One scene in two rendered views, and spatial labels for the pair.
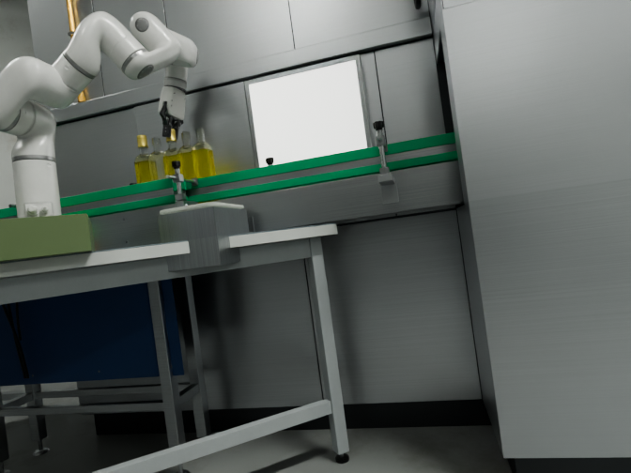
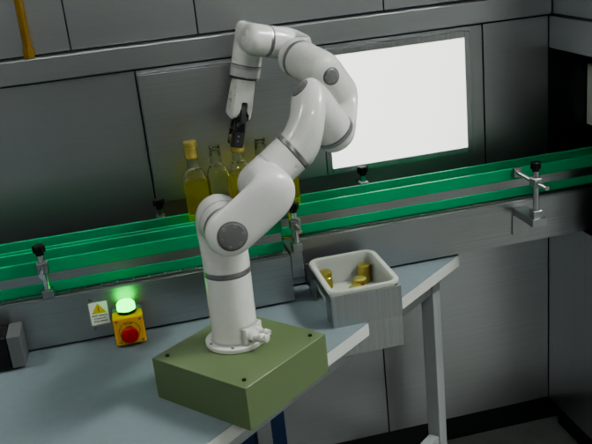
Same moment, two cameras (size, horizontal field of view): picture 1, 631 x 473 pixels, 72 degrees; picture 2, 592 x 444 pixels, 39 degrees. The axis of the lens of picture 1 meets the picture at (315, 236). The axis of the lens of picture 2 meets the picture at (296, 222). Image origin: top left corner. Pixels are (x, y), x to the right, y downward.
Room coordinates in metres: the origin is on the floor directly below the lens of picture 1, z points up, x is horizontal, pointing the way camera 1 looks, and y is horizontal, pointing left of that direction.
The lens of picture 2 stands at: (-0.40, 1.21, 1.64)
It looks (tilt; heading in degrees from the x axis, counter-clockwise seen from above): 19 degrees down; 335
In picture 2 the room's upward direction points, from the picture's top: 6 degrees counter-clockwise
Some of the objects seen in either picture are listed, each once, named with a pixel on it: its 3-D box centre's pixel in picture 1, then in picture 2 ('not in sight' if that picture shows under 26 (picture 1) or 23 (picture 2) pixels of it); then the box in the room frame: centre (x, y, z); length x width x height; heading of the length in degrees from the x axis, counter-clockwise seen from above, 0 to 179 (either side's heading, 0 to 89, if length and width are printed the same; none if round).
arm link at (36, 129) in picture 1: (27, 131); (223, 235); (1.09, 0.69, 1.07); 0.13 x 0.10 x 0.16; 169
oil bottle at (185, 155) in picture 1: (191, 175); not in sight; (1.51, 0.41, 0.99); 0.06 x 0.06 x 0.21; 77
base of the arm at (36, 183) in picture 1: (37, 192); (237, 307); (1.08, 0.68, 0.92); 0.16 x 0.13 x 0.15; 31
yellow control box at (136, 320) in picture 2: not in sight; (129, 326); (1.42, 0.83, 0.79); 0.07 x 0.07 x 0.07; 76
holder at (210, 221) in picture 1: (210, 225); (350, 284); (1.28, 0.31, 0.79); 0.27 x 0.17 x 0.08; 166
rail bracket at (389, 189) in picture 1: (384, 162); (531, 200); (1.23, -0.22, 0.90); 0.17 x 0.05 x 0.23; 166
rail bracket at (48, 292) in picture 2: not in sight; (43, 275); (1.48, 0.99, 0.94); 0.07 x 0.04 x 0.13; 166
